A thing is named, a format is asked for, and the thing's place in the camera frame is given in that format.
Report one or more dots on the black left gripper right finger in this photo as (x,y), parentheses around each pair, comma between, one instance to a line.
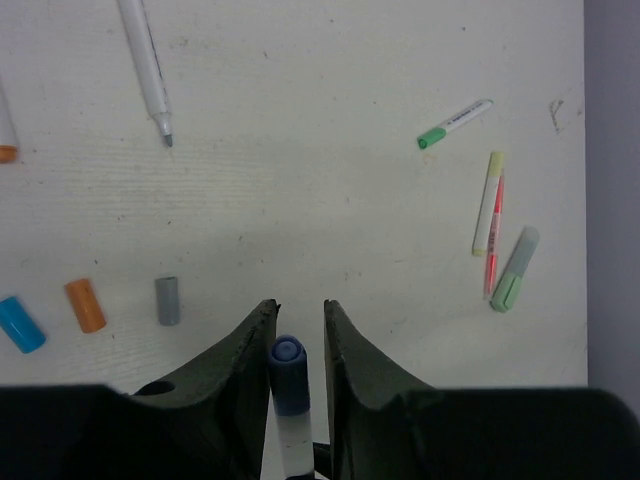
(373,406)

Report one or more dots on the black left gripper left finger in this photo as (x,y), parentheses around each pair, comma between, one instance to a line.
(207,418)

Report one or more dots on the purple capped white pen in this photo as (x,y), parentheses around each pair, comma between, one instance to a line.
(288,375)

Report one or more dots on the grey pen cap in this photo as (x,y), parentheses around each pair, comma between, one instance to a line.
(167,300)

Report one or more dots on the orange pen cap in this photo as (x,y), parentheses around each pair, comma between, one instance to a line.
(85,305)

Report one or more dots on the yellow capped white pen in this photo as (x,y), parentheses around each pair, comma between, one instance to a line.
(494,172)

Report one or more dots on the blue pen cap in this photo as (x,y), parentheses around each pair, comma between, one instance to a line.
(20,327)

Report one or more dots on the green capped white pen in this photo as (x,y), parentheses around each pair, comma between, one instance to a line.
(440,131)

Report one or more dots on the orange capped white pen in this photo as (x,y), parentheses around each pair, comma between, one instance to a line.
(8,138)

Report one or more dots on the grey capped white pen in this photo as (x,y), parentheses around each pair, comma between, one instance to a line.
(137,28)

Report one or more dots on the pink capped pen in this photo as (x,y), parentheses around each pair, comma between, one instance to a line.
(492,247)

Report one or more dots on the green highlighter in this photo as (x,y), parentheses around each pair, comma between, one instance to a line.
(509,286)

